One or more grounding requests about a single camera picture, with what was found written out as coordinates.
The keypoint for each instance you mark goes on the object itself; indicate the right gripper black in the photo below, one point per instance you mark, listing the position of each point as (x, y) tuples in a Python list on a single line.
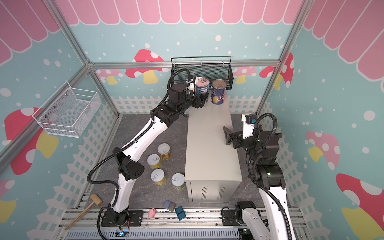
[(236, 139)]

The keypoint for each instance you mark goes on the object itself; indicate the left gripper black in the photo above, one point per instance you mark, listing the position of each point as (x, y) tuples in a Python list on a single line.
[(199, 100)]

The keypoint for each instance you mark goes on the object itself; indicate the blue can pink lid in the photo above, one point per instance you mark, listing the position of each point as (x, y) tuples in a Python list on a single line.
[(202, 85)]

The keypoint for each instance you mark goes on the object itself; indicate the dark blue tall can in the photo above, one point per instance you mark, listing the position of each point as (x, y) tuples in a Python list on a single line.
[(218, 91)]

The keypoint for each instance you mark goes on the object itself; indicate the yellow can white lid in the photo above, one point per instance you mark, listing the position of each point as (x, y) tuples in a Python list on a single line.
[(154, 161), (178, 181), (164, 151), (158, 177)]

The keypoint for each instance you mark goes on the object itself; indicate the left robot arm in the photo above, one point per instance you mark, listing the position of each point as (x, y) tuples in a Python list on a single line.
[(181, 94)]

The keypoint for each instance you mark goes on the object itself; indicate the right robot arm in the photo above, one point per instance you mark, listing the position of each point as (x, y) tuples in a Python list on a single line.
[(260, 140)]

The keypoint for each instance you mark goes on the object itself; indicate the grey metal cabinet counter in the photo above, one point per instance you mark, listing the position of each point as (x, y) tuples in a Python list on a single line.
[(212, 171)]

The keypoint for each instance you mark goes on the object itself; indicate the teal toy block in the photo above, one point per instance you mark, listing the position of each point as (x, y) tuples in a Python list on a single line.
[(181, 215)]

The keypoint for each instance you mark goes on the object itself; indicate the grey purple toy block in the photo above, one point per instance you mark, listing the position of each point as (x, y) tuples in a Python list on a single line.
[(170, 206)]

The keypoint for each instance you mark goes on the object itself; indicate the pink toy block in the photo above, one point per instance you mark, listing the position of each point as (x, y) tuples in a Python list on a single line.
[(152, 213)]

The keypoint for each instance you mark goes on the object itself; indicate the wooden mallet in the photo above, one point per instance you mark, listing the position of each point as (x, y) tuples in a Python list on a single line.
[(95, 200)]

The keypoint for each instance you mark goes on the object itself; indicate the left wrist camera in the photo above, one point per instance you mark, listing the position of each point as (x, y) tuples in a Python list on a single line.
[(191, 84)]

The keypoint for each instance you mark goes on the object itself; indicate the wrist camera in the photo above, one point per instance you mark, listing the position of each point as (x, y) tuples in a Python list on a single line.
[(191, 84), (248, 120)]

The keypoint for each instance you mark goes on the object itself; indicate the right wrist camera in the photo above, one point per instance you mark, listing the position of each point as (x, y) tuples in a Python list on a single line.
[(248, 120)]

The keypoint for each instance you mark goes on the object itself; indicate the black wire mesh basket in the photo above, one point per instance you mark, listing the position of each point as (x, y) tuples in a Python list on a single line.
[(212, 68)]

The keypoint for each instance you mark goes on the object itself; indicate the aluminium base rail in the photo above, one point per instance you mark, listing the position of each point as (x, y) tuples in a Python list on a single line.
[(200, 223)]

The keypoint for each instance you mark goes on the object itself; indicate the white wire mesh basket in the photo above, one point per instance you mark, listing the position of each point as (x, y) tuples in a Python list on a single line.
[(68, 112)]

